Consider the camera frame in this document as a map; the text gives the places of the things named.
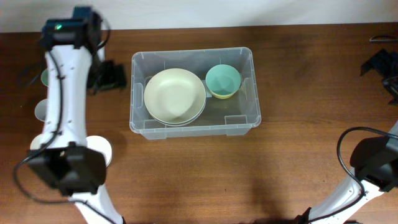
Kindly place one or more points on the yellow plastic bowl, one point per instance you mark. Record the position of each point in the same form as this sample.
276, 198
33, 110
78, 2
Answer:
223, 94

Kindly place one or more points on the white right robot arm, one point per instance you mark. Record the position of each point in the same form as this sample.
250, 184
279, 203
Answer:
373, 172

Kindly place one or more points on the green plastic bowl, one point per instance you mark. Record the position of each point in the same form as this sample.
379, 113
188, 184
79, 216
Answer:
223, 77

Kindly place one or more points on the grey plastic cup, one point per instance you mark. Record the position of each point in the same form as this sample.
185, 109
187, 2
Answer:
41, 110

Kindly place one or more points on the green plastic cup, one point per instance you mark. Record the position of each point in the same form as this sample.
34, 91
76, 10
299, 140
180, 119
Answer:
45, 77

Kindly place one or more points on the white plastic cup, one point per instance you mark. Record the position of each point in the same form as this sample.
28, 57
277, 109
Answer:
35, 144

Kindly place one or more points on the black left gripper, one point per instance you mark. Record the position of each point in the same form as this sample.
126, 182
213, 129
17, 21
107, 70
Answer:
117, 77

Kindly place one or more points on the clear plastic storage bin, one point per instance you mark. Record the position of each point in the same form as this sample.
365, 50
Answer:
234, 116

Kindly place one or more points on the white plastic bowl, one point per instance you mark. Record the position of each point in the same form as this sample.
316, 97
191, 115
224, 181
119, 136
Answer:
102, 145

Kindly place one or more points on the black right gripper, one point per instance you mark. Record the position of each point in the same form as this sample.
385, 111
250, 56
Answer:
380, 63

